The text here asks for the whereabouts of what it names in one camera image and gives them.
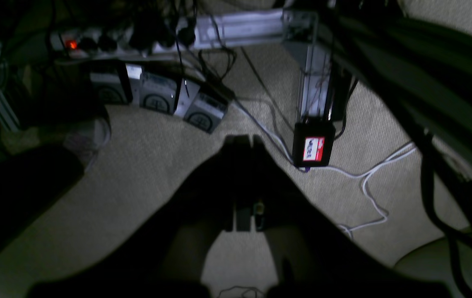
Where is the aluminium frame rail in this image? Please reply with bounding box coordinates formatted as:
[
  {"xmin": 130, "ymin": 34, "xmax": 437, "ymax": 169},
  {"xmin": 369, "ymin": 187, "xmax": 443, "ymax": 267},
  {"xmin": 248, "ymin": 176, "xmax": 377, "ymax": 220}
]
[{"xmin": 192, "ymin": 8, "xmax": 334, "ymax": 122}]

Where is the black power adapter box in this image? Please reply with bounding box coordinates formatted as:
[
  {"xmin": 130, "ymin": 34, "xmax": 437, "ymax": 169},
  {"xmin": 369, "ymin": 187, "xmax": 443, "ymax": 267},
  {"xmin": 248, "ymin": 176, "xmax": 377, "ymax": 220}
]
[{"xmin": 292, "ymin": 121, "xmax": 336, "ymax": 168}]

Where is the white power strip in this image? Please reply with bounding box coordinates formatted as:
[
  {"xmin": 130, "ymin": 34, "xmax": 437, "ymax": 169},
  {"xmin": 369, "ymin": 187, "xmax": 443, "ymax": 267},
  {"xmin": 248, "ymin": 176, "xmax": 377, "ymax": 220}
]
[{"xmin": 49, "ymin": 17, "xmax": 212, "ymax": 62}]

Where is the grey foot pedal right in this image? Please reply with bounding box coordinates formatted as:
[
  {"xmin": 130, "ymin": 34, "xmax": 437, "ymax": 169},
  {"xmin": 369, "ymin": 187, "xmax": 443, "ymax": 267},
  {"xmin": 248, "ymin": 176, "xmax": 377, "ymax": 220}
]
[{"xmin": 173, "ymin": 79, "xmax": 230, "ymax": 134}]

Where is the grey foot pedal middle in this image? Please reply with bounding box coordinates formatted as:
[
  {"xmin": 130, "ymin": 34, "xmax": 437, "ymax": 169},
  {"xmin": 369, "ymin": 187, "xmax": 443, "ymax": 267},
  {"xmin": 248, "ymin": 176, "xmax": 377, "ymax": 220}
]
[{"xmin": 125, "ymin": 63, "xmax": 181, "ymax": 115}]

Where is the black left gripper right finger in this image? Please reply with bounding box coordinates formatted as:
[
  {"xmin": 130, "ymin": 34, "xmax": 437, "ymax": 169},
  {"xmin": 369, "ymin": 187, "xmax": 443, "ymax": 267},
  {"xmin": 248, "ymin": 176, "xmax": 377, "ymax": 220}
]
[{"xmin": 242, "ymin": 135, "xmax": 450, "ymax": 298}]

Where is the grey foot pedal left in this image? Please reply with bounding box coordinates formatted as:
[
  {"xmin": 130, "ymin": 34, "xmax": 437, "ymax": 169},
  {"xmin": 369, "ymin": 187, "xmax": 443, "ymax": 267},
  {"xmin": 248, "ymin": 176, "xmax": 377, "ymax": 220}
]
[{"xmin": 89, "ymin": 60, "xmax": 132, "ymax": 105}]

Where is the grey foot pedal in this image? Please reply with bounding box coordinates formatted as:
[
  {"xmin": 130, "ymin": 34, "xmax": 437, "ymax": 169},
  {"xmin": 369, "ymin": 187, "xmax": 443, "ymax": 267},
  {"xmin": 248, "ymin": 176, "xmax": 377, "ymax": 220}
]
[
  {"xmin": 125, "ymin": 63, "xmax": 181, "ymax": 115},
  {"xmin": 89, "ymin": 60, "xmax": 132, "ymax": 105},
  {"xmin": 173, "ymin": 79, "xmax": 230, "ymax": 134}
]

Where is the white cable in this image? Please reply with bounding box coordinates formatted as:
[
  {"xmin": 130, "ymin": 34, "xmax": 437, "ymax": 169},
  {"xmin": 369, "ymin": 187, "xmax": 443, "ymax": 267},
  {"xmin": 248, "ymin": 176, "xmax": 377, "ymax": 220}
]
[{"xmin": 232, "ymin": 97, "xmax": 419, "ymax": 240}]

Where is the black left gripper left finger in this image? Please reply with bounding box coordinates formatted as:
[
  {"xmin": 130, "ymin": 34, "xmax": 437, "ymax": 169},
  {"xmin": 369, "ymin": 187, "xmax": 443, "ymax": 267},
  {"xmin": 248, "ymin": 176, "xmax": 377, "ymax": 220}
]
[{"xmin": 29, "ymin": 135, "xmax": 244, "ymax": 298}]

